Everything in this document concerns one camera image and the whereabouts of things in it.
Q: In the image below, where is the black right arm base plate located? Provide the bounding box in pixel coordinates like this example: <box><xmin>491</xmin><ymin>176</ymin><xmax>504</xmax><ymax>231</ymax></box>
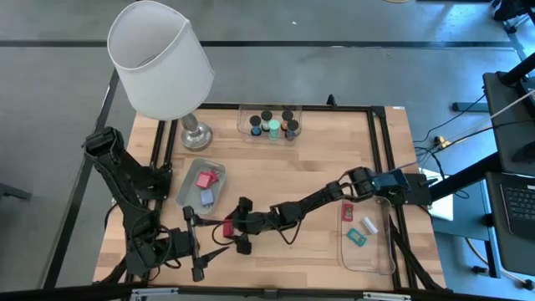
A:
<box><xmin>400</xmin><ymin>173</ymin><xmax>432</xmax><ymax>206</ymax></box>

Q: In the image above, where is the black computer mouse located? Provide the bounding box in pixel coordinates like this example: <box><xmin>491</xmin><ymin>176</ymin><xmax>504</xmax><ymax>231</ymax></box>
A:
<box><xmin>512</xmin><ymin>140</ymin><xmax>535</xmax><ymax>165</ymax></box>

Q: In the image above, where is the small clear plastic bin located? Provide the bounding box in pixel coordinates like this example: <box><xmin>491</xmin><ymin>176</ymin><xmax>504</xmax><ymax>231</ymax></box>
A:
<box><xmin>237</xmin><ymin>103</ymin><xmax>303</xmax><ymax>146</ymax></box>

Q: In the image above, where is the black chair base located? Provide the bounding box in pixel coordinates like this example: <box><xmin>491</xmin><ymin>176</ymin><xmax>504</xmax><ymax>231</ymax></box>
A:
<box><xmin>492</xmin><ymin>0</ymin><xmax>535</xmax><ymax>35</ymax></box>

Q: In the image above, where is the black desk beam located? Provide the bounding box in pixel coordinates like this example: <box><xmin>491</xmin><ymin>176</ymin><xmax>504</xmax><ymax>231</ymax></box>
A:
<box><xmin>430</xmin><ymin>152</ymin><xmax>502</xmax><ymax>202</ymax></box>

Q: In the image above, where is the white cable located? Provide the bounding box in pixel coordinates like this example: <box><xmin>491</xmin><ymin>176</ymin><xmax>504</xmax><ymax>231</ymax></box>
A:
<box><xmin>449</xmin><ymin>88</ymin><xmax>535</xmax><ymax>145</ymax></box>

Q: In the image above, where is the white paper box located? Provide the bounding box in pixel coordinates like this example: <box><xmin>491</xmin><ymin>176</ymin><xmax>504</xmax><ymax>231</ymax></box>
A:
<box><xmin>425</xmin><ymin>192</ymin><xmax>455</xmax><ymax>222</ymax></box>

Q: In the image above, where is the black frame front bar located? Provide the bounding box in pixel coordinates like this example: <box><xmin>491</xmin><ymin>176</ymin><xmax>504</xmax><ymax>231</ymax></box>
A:
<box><xmin>0</xmin><ymin>282</ymin><xmax>535</xmax><ymax>301</ymax></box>

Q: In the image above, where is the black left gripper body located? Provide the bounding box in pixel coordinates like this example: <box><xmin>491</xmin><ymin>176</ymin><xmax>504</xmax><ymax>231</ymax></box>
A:
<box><xmin>168</xmin><ymin>204</ymin><xmax>206</xmax><ymax>283</ymax></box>

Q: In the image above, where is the grey desk leg frame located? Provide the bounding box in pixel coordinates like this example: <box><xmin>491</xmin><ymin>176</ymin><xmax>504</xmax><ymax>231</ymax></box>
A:
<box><xmin>432</xmin><ymin>179</ymin><xmax>502</xmax><ymax>279</ymax></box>

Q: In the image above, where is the white rectangular stick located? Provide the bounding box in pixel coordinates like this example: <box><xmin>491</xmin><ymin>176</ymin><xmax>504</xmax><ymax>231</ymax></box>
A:
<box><xmin>360</xmin><ymin>216</ymin><xmax>380</xmax><ymax>235</ymax></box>

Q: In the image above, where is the black desk surface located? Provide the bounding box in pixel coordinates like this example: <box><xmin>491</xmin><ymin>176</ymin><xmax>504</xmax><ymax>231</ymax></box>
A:
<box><xmin>482</xmin><ymin>70</ymin><xmax>535</xmax><ymax>176</ymax></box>

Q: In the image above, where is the black desk foot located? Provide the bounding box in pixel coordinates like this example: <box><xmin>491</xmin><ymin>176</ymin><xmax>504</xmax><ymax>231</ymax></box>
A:
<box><xmin>451</xmin><ymin>101</ymin><xmax>490</xmax><ymax>113</ymax></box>

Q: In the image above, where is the dark laptop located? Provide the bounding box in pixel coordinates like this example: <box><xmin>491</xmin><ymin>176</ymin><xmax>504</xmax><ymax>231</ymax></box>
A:
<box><xmin>486</xmin><ymin>171</ymin><xmax>535</xmax><ymax>277</ymax></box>

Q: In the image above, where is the black hourglass purple sand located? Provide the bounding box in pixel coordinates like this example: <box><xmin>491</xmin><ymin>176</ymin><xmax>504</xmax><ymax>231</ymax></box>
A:
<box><xmin>285</xmin><ymin>119</ymin><xmax>300</xmax><ymax>141</ymax></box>

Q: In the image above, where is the black frame rail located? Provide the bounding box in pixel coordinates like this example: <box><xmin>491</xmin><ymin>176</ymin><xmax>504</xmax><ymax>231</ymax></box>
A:
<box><xmin>380</xmin><ymin>109</ymin><xmax>420</xmax><ymax>289</ymax></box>
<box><xmin>124</xmin><ymin>120</ymin><xmax>167</xmax><ymax>285</ymax></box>
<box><xmin>367</xmin><ymin>109</ymin><xmax>405</xmax><ymax>289</ymax></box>
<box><xmin>200</xmin><ymin>102</ymin><xmax>380</xmax><ymax>113</ymax></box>
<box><xmin>141</xmin><ymin>120</ymin><xmax>177</xmax><ymax>285</ymax></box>

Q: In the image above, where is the grey furniture foot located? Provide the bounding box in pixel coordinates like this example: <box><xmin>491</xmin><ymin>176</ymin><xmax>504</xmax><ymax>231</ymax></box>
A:
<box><xmin>0</xmin><ymin>182</ymin><xmax>33</xmax><ymax>202</ymax></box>

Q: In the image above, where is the lavender USB wall charger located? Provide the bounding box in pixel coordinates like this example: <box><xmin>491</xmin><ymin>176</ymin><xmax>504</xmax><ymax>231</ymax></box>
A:
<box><xmin>199</xmin><ymin>188</ymin><xmax>216</xmax><ymax>207</ymax></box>

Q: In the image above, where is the black frame strut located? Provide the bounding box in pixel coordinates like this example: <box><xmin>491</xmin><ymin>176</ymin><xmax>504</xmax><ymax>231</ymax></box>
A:
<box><xmin>43</xmin><ymin>69</ymin><xmax>121</xmax><ymax>289</ymax></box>

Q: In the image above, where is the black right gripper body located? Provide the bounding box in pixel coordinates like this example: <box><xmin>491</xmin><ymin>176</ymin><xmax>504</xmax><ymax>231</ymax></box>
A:
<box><xmin>233</xmin><ymin>196</ymin><xmax>275</xmax><ymax>256</ymax></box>

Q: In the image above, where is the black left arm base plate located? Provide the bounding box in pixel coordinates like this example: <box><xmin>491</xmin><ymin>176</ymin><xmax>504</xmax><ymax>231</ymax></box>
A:
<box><xmin>137</xmin><ymin>165</ymin><xmax>173</xmax><ymax>201</ymax></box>

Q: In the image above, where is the large clear plastic bin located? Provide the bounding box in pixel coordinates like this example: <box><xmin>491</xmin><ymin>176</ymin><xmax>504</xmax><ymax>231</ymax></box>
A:
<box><xmin>336</xmin><ymin>194</ymin><xmax>397</xmax><ymax>276</ymax></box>

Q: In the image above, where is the white shade table lamp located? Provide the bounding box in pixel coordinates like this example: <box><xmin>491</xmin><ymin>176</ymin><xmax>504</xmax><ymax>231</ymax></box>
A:
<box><xmin>106</xmin><ymin>0</ymin><xmax>216</xmax><ymax>152</ymax></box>

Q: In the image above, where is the silver metal bracket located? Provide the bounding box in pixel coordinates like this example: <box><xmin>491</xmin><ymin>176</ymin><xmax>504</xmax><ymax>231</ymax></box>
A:
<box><xmin>362</xmin><ymin>291</ymin><xmax>413</xmax><ymax>301</ymax></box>
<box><xmin>130</xmin><ymin>287</ymin><xmax>179</xmax><ymax>301</ymax></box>

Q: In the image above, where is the black power cable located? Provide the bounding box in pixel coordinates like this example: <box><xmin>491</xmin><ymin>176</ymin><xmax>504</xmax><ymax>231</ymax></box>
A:
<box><xmin>417</xmin><ymin>94</ymin><xmax>488</xmax><ymax>145</ymax></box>

